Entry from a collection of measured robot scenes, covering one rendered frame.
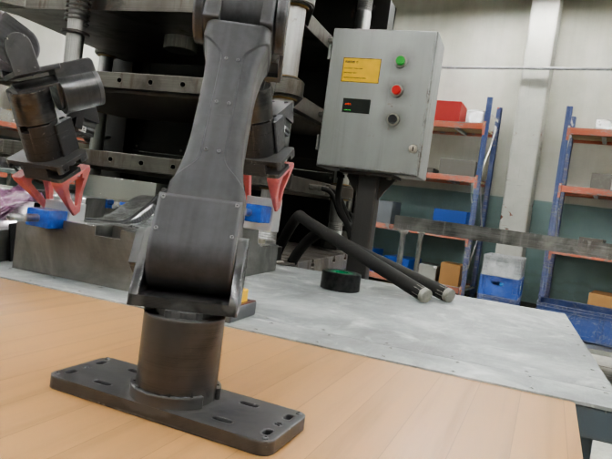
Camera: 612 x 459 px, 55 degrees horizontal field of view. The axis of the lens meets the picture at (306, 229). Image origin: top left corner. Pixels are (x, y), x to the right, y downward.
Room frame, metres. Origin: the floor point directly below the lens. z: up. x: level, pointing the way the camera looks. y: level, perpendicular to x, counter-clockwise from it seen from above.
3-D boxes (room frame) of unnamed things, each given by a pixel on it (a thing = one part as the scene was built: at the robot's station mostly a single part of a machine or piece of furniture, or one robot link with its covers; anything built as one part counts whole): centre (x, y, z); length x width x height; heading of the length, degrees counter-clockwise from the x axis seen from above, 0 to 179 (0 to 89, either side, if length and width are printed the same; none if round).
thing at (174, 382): (0.45, 0.08, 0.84); 0.20 x 0.07 x 0.08; 68
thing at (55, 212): (0.90, 0.41, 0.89); 0.13 x 0.05 x 0.05; 161
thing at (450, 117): (7.23, -1.09, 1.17); 2.06 x 0.65 x 2.34; 62
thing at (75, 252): (1.13, 0.26, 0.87); 0.50 x 0.26 x 0.14; 161
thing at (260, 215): (0.93, 0.09, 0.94); 0.13 x 0.05 x 0.05; 161
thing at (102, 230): (0.90, 0.29, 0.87); 0.05 x 0.05 x 0.04; 71
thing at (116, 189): (2.07, 0.52, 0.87); 0.50 x 0.27 x 0.17; 161
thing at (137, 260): (0.46, 0.09, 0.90); 0.09 x 0.06 x 0.06; 93
